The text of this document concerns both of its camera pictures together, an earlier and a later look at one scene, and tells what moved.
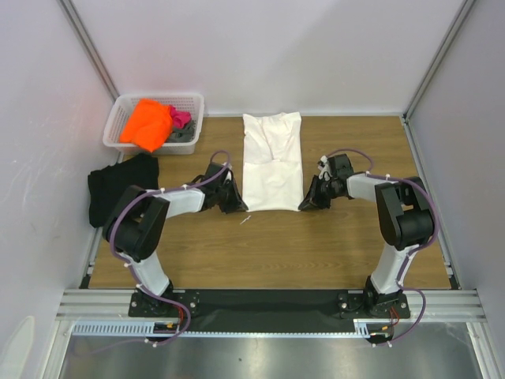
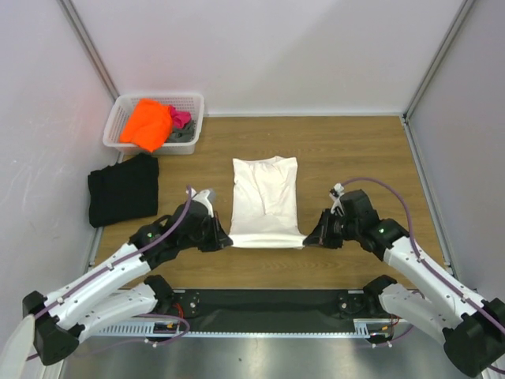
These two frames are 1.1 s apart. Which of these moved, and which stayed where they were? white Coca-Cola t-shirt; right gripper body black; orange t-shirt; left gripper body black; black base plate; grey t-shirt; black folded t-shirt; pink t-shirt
Moved: white Coca-Cola t-shirt; left gripper body black; right gripper body black
Stayed: orange t-shirt; black folded t-shirt; pink t-shirt; grey t-shirt; black base plate
